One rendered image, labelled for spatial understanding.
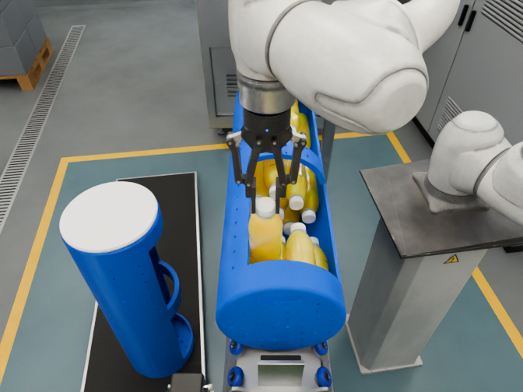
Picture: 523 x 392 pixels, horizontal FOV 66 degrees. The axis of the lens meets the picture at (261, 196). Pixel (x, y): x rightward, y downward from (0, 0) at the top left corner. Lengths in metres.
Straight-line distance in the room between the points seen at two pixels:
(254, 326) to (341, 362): 1.20
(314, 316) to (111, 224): 0.64
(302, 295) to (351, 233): 1.73
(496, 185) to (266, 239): 0.62
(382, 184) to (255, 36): 0.93
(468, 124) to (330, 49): 0.81
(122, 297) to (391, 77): 1.12
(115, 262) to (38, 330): 1.25
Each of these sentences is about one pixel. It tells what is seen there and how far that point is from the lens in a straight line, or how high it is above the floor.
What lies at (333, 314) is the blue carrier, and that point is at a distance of 0.89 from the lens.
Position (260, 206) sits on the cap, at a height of 1.35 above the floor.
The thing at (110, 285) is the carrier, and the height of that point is 0.88.
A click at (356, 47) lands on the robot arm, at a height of 1.74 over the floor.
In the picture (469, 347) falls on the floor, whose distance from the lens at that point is 2.32.
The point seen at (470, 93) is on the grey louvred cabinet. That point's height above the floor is 0.60.
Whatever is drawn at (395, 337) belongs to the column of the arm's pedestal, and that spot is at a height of 0.33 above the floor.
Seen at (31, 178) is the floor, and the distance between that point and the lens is 3.25.
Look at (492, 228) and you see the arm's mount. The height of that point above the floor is 1.03.
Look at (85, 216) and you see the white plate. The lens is 1.27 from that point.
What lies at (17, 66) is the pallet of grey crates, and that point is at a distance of 4.25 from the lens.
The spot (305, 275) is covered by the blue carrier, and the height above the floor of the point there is 1.23.
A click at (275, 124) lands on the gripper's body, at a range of 0.61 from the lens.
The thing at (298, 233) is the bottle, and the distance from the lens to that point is 0.99.
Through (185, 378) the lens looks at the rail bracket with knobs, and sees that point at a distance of 0.98.
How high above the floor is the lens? 1.90
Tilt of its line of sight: 45 degrees down
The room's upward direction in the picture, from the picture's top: straight up
